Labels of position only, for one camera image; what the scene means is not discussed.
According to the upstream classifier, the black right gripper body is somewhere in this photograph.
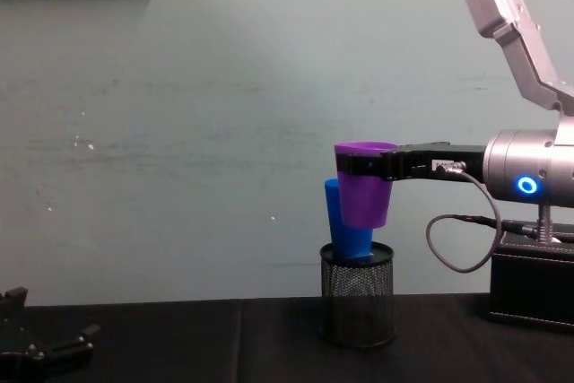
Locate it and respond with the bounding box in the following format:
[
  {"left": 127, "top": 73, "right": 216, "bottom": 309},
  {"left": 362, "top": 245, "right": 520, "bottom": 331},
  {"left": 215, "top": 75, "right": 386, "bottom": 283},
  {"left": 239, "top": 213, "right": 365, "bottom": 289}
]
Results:
[{"left": 396, "top": 141, "right": 487, "bottom": 181}]

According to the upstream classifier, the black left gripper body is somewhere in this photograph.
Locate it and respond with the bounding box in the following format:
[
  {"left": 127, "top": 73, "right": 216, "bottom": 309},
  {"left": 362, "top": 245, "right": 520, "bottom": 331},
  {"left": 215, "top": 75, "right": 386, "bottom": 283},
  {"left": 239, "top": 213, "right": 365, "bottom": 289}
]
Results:
[{"left": 0, "top": 306, "right": 51, "bottom": 374}]

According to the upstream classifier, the purple plastic cup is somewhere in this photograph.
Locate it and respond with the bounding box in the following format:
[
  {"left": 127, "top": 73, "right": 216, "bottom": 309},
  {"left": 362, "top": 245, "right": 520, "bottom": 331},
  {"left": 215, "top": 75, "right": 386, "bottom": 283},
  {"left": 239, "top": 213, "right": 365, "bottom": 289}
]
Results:
[{"left": 334, "top": 141, "right": 400, "bottom": 229}]

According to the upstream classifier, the blue plastic cup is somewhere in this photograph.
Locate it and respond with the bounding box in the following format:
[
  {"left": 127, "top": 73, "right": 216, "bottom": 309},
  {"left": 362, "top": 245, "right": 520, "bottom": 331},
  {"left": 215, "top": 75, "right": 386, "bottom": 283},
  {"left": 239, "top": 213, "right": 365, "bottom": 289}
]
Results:
[{"left": 323, "top": 178, "right": 376, "bottom": 263}]

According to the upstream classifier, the black mesh pen holder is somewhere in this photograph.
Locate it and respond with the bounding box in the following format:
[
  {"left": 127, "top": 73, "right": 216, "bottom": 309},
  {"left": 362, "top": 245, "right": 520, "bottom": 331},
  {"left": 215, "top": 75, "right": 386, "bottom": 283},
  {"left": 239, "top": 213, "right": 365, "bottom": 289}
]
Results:
[{"left": 318, "top": 240, "right": 397, "bottom": 349}]

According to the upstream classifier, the black table cloth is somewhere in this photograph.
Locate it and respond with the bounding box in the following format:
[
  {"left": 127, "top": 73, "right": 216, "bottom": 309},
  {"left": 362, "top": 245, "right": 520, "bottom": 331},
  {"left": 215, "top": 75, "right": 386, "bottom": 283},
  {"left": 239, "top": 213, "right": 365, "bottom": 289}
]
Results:
[{"left": 0, "top": 293, "right": 574, "bottom": 383}]

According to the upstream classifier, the black leather box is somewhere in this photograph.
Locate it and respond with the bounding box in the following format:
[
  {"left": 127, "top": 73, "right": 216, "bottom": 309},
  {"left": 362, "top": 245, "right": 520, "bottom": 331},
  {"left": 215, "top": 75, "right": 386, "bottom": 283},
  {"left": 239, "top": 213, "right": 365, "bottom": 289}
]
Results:
[{"left": 488, "top": 233, "right": 574, "bottom": 335}]

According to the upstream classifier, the thin dark gripper cable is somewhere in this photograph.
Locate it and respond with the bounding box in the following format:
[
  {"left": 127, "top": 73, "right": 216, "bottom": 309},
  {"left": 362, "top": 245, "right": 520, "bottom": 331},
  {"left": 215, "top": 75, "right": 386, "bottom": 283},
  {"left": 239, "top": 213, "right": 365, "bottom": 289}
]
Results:
[{"left": 425, "top": 162, "right": 574, "bottom": 274}]

